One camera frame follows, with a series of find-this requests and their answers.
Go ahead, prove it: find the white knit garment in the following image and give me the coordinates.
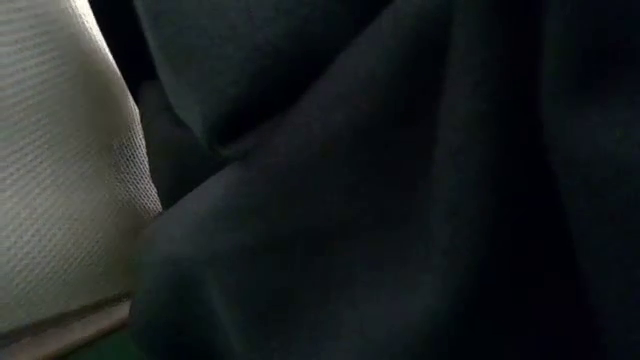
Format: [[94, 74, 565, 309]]
[[0, 0, 164, 360]]

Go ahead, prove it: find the dark grey garment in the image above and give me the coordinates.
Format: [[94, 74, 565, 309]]
[[89, 0, 640, 360]]

